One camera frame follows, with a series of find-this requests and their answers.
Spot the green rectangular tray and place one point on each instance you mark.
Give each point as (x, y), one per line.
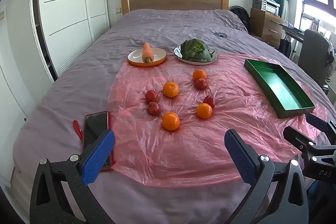
(278, 85)

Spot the pink plastic sheet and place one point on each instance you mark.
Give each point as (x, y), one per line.
(199, 150)

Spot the white printer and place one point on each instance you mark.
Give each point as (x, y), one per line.
(266, 5)

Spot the carrot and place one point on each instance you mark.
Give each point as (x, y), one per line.
(147, 52)

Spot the grey desk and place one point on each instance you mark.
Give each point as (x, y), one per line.
(292, 29)

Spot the small black item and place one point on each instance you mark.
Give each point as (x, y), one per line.
(220, 35)

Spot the clothes on chair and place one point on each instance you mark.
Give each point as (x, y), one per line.
(330, 53)

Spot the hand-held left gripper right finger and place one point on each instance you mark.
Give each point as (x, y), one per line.
(240, 158)

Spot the white wardrobe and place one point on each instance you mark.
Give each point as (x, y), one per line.
(71, 3)

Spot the grey chair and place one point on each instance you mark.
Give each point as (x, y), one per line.
(312, 53)

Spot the red apple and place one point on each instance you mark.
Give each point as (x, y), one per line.
(209, 101)
(200, 84)
(152, 96)
(154, 108)

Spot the orange-rimmed white plate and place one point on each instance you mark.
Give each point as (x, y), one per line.
(160, 55)

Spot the dark blue bag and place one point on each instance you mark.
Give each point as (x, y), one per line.
(284, 47)

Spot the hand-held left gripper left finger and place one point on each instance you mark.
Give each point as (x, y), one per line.
(98, 158)

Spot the phone in red case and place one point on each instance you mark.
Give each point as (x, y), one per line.
(94, 127)

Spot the white round plate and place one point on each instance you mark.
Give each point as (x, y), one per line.
(177, 53)

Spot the black backpack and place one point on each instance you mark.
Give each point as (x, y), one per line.
(241, 16)

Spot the wooden dresser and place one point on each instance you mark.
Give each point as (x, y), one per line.
(265, 27)

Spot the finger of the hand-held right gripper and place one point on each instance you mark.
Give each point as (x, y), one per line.
(321, 123)
(296, 136)

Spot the wall socket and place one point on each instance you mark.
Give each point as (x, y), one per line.
(119, 10)

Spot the orange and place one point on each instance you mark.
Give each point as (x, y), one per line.
(199, 74)
(204, 110)
(171, 89)
(171, 121)

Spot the green bok choy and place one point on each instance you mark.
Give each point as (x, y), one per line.
(195, 50)

